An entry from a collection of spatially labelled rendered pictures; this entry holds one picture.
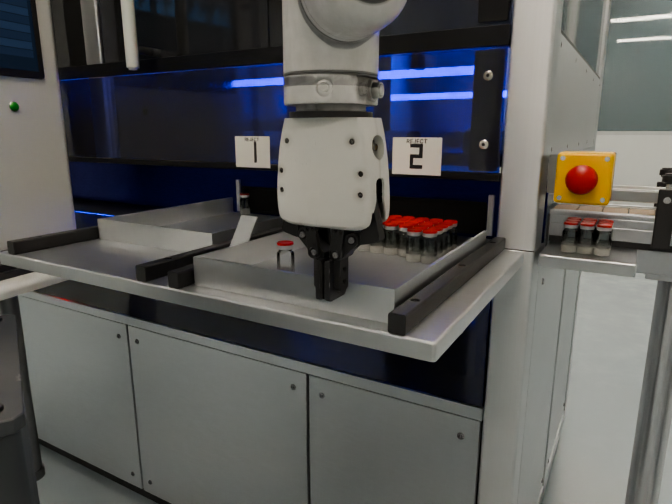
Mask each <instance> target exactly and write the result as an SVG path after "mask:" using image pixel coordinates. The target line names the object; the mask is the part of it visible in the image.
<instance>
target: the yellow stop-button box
mask: <svg viewBox="0 0 672 504"><path fill-rule="evenodd" d="M616 155H617V153H616V152H614V151H563V152H560V153H559V154H558V156H557V167H556V177H555V188H554V198H553V199H554V202H556V203H571V204H587V205H602V206H605V205H608V203H609V201H610V200H611V196H612V188H613V179H614V171H615V163H616ZM578 165H588V166H590V167H592V168H593V169H594V170H595V171H596V172H597V175H598V182H597V185H596V187H595V188H594V189H593V190H592V191H591V192H589V193H587V194H584V195H577V194H574V193H572V192H570V191H569V190H568V188H567V187H566V184H565V178H566V175H567V173H568V172H569V171H570V170H571V169H572V168H574V167H576V166H578Z"/></svg>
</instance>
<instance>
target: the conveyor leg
mask: <svg viewBox="0 0 672 504"><path fill-rule="evenodd" d="M645 279H650V280H658V282H657V288H656V295H655V302H654V309H653V315H652V322H651V329H650V336H649V342H648V349H647V356H646V363H645V369H644V376H643V383H642V390H641V396H640V403H639V410H638V417H637V423H636V430H635V437H634V444H633V450H632V457H631V464H630V471H629V477H628V484H627V491H626V498H625V504H658V500H659V494H660V488H661V482H662V476H663V470H664V464H665V458H666V451H667V445H668V439H669V433H670V427H671V421H672V277H670V276H661V275H653V274H645Z"/></svg>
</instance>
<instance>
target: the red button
mask: <svg viewBox="0 0 672 504"><path fill-rule="evenodd" d="M597 182H598V175H597V172H596V171H595V170H594V169H593V168H592V167H590V166H588V165H578V166H576V167H574V168H572V169H571V170H570V171H569V172H568V173H567V175H566V178H565V184H566V187H567V188H568V190H569V191H570V192H572V193H574V194H577V195H584V194H587V193H589V192H591V191H592V190H593V189H594V188H595V187H596V185H597Z"/></svg>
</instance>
